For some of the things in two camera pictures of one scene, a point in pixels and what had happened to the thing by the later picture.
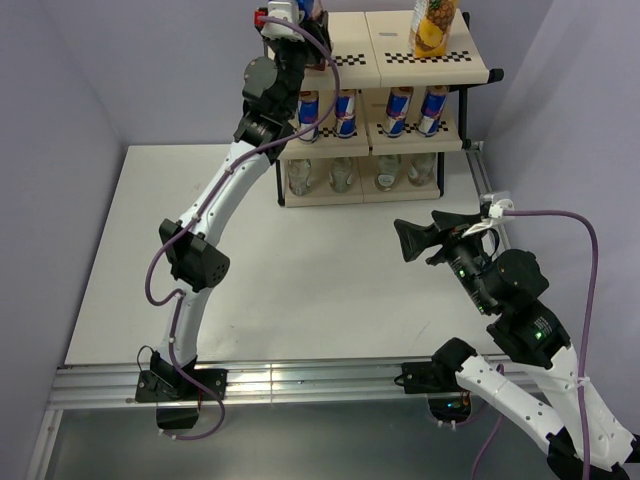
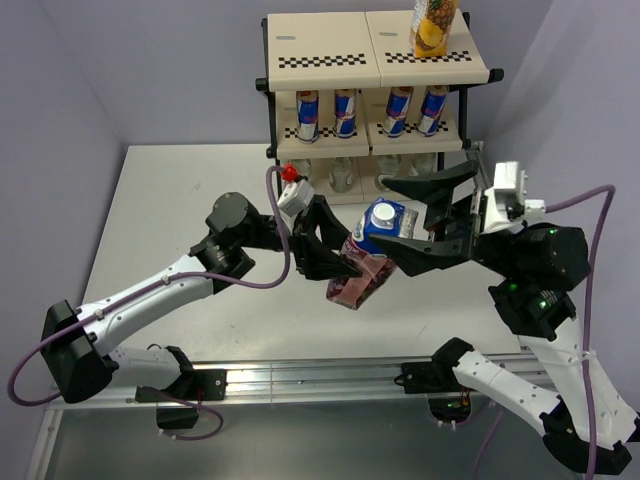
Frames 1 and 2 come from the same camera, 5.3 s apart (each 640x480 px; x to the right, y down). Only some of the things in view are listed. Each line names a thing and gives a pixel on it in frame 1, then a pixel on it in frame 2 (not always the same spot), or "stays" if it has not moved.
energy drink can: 345,120 stays
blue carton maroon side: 312,9 → 383,217
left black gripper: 314,50 → 313,258
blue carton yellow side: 430,24 stays
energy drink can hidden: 434,102 stays
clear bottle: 421,168 stays
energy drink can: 308,115 stays
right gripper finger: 445,219 → 436,188
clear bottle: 340,175 stays
